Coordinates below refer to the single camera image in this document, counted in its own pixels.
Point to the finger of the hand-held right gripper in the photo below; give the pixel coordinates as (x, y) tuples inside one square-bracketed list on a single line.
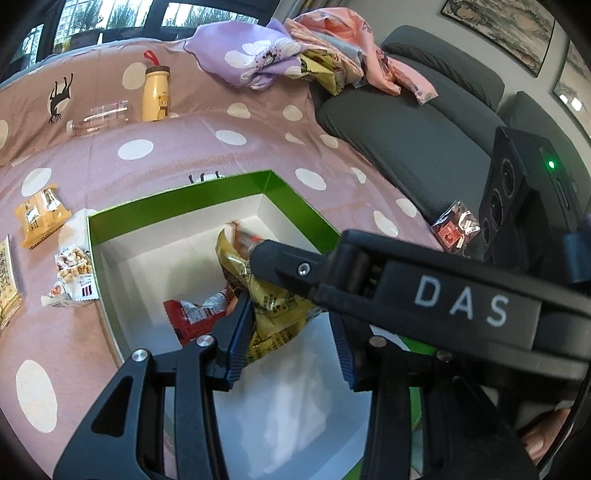
[(286, 267)]

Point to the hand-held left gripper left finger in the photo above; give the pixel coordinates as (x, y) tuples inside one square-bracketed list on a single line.
[(240, 346)]

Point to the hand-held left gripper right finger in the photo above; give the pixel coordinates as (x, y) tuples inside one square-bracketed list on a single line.
[(345, 364)]

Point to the dark yellow snack packet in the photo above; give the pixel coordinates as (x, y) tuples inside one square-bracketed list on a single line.
[(272, 323)]

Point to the green cardboard box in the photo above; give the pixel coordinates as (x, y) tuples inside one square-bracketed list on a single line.
[(286, 415)]

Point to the green label cracker packet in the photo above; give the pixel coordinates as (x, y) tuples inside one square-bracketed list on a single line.
[(8, 286)]

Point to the person's right hand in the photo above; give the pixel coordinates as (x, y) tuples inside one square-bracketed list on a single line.
[(547, 436)]

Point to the red clear snack packet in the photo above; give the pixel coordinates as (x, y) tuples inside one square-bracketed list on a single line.
[(457, 230)]

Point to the pink polka dot bedsheet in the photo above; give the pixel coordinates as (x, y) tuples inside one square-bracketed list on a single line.
[(184, 138)]

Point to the grey sofa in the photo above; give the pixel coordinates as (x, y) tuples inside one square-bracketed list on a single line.
[(406, 138)]

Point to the white nut snack packet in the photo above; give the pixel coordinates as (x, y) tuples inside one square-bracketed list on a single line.
[(69, 272)]

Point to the yellow printed cloth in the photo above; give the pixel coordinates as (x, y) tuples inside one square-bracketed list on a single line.
[(323, 69)]

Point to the purple floral cloth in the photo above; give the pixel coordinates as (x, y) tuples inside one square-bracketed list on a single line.
[(240, 55)]

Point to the yellow bear thermos bottle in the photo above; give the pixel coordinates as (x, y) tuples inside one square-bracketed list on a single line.
[(154, 92)]

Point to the yellow white label snack packet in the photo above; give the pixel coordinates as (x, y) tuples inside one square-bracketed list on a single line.
[(41, 217)]

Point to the clear plastic bottle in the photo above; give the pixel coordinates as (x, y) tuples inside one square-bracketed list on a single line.
[(101, 117)]

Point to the pink printed cloth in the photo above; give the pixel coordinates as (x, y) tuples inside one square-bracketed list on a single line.
[(369, 41)]

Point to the black framed window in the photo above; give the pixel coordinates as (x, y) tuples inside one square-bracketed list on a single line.
[(115, 11)]

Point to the large framed wall picture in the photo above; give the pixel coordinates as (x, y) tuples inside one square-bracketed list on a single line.
[(498, 27)]

